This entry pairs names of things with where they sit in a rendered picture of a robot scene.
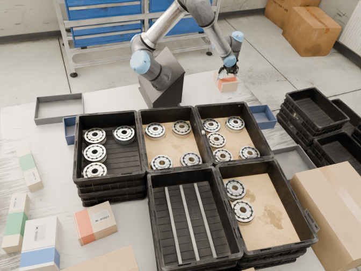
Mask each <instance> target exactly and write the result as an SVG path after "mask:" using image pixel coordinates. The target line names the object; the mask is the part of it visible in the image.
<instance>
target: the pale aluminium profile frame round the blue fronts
mask: <svg viewBox="0 0 361 271"><path fill-rule="evenodd" d="M53 1H54V5H55V9H56V14H57V18H58V21H59V25H60V29H61V34H62V38H63V42H64V43H63V44H62V45H63V46H64V47H65V49H66V54H67V58H68V62H69V66H70V70H71V74H70V77H77V76H78V75H77V73H76V72H75V70H74V68H79V67H86V66H93V65H100V64H104V63H111V62H118V61H125V60H130V59H132V58H131V57H132V55H124V56H117V57H112V58H105V59H98V60H91V61H83V62H75V61H73V60H72V57H73V56H74V55H75V54H78V53H86V52H94V51H102V50H107V49H115V48H122V47H130V46H131V42H130V41H128V42H120V43H115V44H107V45H98V46H90V47H87V46H85V47H80V48H74V49H70V48H69V43H68V40H73V38H72V34H71V32H69V33H68V32H67V31H65V27H73V26H83V25H93V24H102V23H112V22H123V21H129V20H139V19H144V24H142V32H143V31H144V32H147V31H148V30H149V23H148V19H149V18H159V17H160V16H161V15H163V13H164V12H165V11H161V12H151V13H149V11H148V0H143V12H142V13H140V14H134V15H123V16H112V17H101V18H91V19H80V20H70V21H69V20H68V19H63V18H62V14H61V9H60V5H59V4H61V3H65V2H64V0H53ZM220 2H221V0H216V1H215V6H212V9H213V12H214V14H215V20H216V22H217V20H218V14H219V7H220ZM206 36H207V34H206V33H205V32H203V31H201V32H197V33H190V34H182V35H173V36H168V37H163V38H162V39H161V40H160V41H159V42H166V41H174V40H182V39H190V38H197V37H201V38H202V40H203V41H204V42H205V43H206V44H202V45H195V46H188V47H180V48H173V49H169V50H170V51H171V53H179V52H186V51H193V50H198V49H204V48H208V52H206V55H209V56H211V55H212V53H211V51H212V43H211V41H210V40H208V39H207V37H206ZM162 51H163V50H161V51H154V52H153V56H158V55H159V54H160V53H161V52H162Z"/></svg>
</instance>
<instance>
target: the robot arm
mask: <svg viewBox="0 0 361 271"><path fill-rule="evenodd" d="M187 13H190V15H191V16H192V17H193V19H194V20H195V21H196V22H197V24H198V25H199V27H201V28H203V30H204V31H205V33H206V34H207V36H208V38H209V39H210V41H211V43H212V48H213V49H216V51H217V52H218V54H219V55H220V57H221V59H222V61H223V63H224V64H223V66H221V68H220V69H219V72H218V75H217V78H216V80H218V79H219V78H220V79H223V75H224V73H225V70H226V71H227V75H228V74H234V76H235V77H238V75H237V72H238V70H239V67H238V65H237V64H236V63H237V62H238V61H239V60H238V57H239V54H240V50H241V46H242V42H243V38H244V34H243V33H242V32H240V31H234V32H233V33H232V35H230V36H224V35H223V33H222V31H221V30H220V28H219V26H218V23H217V22H216V20H215V14H214V12H213V9H212V6H211V3H210V0H175V1H174V2H173V3H172V4H171V5H170V6H169V7H168V9H167V10H166V11H165V12H164V13H163V15H161V16H160V18H159V19H158V20H157V21H156V22H155V23H154V24H153V25H152V27H151V28H150V29H149V30H148V31H147V32H142V33H140V34H137V35H135V36H134V37H133V38H132V40H131V51H132V57H131V58H132V59H131V60H130V65H131V68H132V69H133V70H134V71H135V72H136V73H138V74H140V75H141V76H143V77H144V78H145V79H147V80H148V81H149V82H150V84H151V85H152V86H153V88H155V89H156V90H159V91H161V90H164V89H165V88H167V87H168V86H169V85H170V83H171V81H172V79H173V75H174V74H173V71H172V70H171V69H170V68H169V67H167V66H164V65H161V64H159V63H158V62H157V61H155V59H154V56H153V51H154V50H156V49H157V43H158V42H159V41H160V40H161V39H162V38H163V37H164V36H165V35H166V34H167V33H168V32H169V31H170V30H171V29H172V28H173V27H174V26H175V25H176V24H177V23H178V22H179V21H180V20H181V18H182V17H183V16H184V15H185V14H187ZM224 69H225V70H224ZM237 69H238V70H237Z"/></svg>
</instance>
